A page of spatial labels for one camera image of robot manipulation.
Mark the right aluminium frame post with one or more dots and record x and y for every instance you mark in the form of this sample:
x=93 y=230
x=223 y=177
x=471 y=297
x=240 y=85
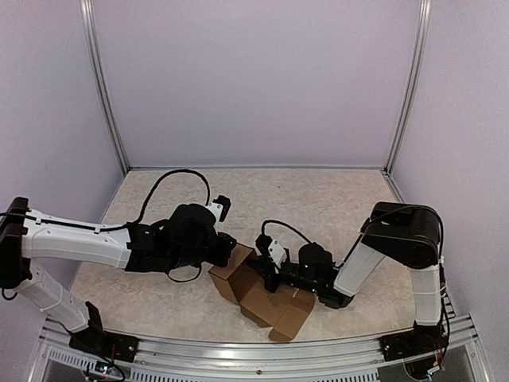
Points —
x=411 y=85

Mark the brown cardboard paper box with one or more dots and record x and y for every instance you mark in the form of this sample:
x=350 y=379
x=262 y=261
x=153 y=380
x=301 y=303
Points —
x=284 y=312

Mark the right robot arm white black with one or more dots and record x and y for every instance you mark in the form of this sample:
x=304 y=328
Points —
x=411 y=235

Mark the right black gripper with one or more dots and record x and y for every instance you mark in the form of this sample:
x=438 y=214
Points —
x=259 y=263

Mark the small green circuit board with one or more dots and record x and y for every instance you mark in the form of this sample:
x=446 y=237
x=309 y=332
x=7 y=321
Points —
x=102 y=368

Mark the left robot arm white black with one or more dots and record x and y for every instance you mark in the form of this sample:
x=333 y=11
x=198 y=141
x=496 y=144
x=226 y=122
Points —
x=28 y=235

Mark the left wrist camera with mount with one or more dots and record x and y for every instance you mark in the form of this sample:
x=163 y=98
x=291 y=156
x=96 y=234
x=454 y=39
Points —
x=219 y=207

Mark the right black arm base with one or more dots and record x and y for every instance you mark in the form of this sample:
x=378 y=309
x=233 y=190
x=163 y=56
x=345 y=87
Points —
x=419 y=340

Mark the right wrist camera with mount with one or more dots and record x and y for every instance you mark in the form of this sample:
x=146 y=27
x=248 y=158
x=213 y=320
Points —
x=271 y=249

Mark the aluminium frame post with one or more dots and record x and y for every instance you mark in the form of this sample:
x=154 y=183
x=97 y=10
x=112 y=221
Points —
x=92 y=41
x=411 y=85

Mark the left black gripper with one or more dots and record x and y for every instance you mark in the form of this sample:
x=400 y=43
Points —
x=220 y=259

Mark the left aluminium frame post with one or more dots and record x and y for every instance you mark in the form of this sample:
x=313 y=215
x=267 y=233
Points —
x=92 y=41

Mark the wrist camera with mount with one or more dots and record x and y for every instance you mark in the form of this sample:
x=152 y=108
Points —
x=271 y=249
x=219 y=207

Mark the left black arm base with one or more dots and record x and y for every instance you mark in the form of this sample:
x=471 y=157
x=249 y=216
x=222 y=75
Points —
x=94 y=339

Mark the front aluminium rail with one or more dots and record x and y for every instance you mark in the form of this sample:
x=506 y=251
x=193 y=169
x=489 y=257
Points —
x=351 y=359

